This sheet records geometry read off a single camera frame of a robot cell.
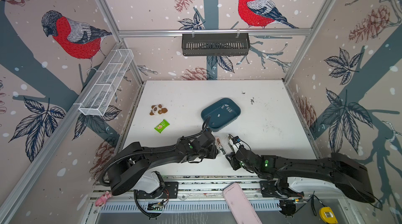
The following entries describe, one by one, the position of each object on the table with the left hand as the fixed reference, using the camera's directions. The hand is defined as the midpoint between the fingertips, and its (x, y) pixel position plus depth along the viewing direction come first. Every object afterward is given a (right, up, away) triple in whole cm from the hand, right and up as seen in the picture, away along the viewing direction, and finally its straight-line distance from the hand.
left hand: (217, 154), depth 80 cm
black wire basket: (+1, +65, +24) cm, 70 cm away
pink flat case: (+9, -18, -12) cm, 24 cm away
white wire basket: (-58, +38, -1) cm, 69 cm away
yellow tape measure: (+47, -21, -15) cm, 53 cm away
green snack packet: (-33, +11, +15) cm, 38 cm away
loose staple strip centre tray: (+2, +17, +20) cm, 27 cm away
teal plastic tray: (+5, +19, +21) cm, 29 cm away
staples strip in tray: (+8, +23, +24) cm, 34 cm away
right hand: (+5, -3, +1) cm, 5 cm away
